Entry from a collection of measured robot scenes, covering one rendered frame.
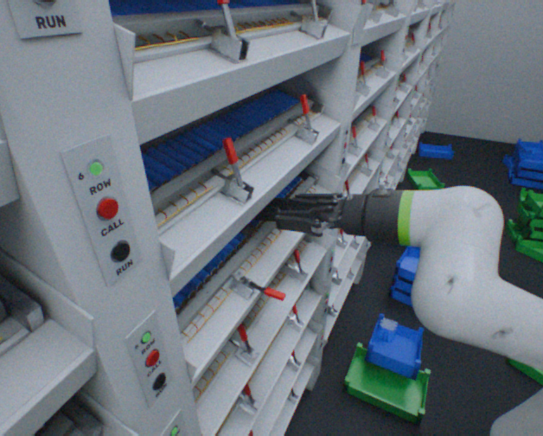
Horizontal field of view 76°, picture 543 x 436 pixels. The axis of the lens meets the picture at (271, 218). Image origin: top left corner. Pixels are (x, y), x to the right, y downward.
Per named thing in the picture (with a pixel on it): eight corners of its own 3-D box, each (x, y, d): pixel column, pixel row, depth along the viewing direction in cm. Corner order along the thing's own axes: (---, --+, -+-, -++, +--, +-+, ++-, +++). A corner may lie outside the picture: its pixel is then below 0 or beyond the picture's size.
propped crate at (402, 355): (376, 327, 170) (380, 312, 168) (419, 343, 163) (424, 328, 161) (364, 360, 144) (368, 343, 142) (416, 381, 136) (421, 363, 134)
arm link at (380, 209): (399, 259, 57) (408, 231, 64) (397, 195, 52) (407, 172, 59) (361, 255, 60) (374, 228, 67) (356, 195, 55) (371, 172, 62)
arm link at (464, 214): (500, 216, 58) (508, 170, 50) (498, 284, 52) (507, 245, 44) (410, 211, 65) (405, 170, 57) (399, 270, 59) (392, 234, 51)
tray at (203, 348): (327, 205, 96) (341, 178, 90) (187, 396, 51) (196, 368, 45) (265, 170, 100) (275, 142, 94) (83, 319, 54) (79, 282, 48)
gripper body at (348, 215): (373, 186, 63) (324, 184, 67) (360, 208, 56) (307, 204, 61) (375, 222, 66) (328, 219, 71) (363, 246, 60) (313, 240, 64)
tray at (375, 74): (390, 83, 138) (409, 48, 129) (345, 128, 93) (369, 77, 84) (345, 61, 142) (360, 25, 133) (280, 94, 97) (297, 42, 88)
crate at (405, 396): (425, 381, 147) (431, 369, 143) (419, 426, 132) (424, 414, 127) (355, 353, 158) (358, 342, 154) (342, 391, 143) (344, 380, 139)
